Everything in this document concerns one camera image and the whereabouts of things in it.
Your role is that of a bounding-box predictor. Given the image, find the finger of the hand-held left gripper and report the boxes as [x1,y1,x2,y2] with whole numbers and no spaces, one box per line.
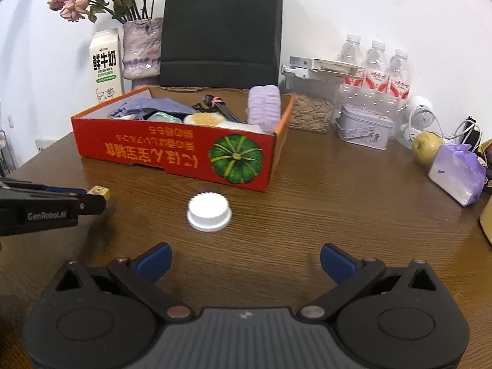
[77,193,108,216]
[0,179,88,200]

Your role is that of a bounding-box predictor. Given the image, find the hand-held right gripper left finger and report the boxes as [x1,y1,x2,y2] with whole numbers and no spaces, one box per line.
[50,243,196,325]

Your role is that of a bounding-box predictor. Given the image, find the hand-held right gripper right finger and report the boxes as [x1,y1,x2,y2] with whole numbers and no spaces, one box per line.
[296,243,442,323]

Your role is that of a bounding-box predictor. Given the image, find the white ribbed bottle cap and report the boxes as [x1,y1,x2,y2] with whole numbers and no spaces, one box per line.
[187,192,232,233]

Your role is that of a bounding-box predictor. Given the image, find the red cardboard box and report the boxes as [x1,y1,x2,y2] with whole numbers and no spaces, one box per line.
[70,85,296,193]

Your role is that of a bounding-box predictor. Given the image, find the clear bag with green contents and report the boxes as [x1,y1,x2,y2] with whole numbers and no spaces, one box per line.
[148,111,181,123]

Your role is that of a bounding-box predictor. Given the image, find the purple cloth drawstring pouch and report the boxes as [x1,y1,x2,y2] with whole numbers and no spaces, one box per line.
[109,98,195,120]

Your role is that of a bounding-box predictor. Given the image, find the yellow and white plush sheep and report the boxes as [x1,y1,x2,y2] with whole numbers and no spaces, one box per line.
[183,112,266,134]

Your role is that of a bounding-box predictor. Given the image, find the black cable with pink band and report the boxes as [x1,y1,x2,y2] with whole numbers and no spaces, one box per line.
[192,94,243,124]

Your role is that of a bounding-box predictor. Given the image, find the purple towel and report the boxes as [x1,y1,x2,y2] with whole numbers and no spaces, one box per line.
[246,85,281,131]

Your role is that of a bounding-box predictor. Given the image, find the white milk carton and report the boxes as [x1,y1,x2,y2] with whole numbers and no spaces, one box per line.
[89,29,125,105]

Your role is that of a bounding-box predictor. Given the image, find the pale printed tin box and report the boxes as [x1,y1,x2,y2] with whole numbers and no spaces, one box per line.
[334,104,395,150]

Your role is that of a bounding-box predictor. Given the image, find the clear container of seeds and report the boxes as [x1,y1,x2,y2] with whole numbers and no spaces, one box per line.
[280,65,335,133]

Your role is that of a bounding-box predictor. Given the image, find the purple plastic bag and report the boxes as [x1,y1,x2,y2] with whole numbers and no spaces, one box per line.
[428,143,487,207]

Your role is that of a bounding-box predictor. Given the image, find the purple glass vase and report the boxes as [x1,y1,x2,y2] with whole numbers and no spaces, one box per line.
[122,17,164,91]

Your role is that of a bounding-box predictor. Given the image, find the yellow thermos jug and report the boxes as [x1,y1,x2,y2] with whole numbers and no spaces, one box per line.
[478,196,492,247]

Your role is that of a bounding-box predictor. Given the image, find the small white fan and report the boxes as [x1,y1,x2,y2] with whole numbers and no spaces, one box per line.
[400,95,435,149]

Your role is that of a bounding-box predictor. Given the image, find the black charger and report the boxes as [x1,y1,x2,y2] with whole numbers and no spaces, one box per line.
[467,116,483,150]

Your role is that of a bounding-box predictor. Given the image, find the flat white box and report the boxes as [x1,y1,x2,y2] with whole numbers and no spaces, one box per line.
[289,56,366,73]

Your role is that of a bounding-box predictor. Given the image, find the black paper bag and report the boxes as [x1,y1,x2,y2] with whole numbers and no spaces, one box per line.
[159,0,284,90]

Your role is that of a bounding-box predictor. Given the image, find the white cable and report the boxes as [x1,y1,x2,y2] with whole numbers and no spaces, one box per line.
[442,119,477,143]

